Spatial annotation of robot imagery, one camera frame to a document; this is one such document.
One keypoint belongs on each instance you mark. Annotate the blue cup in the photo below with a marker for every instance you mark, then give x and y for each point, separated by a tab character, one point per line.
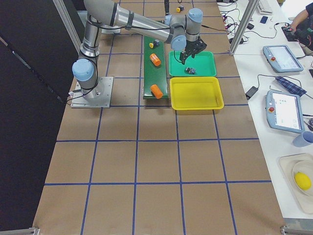
304	139

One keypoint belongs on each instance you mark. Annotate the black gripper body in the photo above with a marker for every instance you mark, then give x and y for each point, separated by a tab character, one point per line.
191	46

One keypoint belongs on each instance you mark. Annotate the person at desk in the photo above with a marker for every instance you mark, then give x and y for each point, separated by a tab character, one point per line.
302	26

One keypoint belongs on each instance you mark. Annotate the aluminium frame post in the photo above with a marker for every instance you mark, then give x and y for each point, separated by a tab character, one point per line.
251	6

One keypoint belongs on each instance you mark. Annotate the teach pendant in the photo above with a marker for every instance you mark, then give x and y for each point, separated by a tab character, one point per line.
283	111
281	59

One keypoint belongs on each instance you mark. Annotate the near teach pendant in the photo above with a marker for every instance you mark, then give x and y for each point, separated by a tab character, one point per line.
283	111

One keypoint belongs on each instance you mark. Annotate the yellow plastic tray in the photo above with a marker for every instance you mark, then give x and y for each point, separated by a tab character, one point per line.
196	93

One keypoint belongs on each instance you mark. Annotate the far teach pendant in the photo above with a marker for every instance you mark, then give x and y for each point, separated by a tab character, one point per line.
281	59

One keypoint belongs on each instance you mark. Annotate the plain orange cylinder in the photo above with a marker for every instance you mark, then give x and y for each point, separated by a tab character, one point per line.
156	91

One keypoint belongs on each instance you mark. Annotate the green plastic tray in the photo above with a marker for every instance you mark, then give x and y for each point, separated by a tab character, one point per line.
203	63

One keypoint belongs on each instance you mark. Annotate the blue plaid cloth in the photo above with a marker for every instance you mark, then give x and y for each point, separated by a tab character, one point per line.
290	87

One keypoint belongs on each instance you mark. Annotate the black power adapter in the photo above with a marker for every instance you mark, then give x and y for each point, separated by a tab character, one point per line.
251	92

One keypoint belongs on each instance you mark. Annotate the orange cylinder with numbers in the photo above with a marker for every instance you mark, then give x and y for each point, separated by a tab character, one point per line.
155	59

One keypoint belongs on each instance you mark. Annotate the yellow lemon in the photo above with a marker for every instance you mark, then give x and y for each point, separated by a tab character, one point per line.
302	181

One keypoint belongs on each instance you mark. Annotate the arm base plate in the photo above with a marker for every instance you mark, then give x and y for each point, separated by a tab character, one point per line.
99	97

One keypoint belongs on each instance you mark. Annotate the green conveyor belt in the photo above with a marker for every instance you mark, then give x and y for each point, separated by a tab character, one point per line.
153	74

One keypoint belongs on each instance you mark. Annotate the green push button dark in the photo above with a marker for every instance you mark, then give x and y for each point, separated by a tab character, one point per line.
190	70

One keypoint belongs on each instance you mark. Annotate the white bowl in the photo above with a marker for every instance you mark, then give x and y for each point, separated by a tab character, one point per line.
305	167

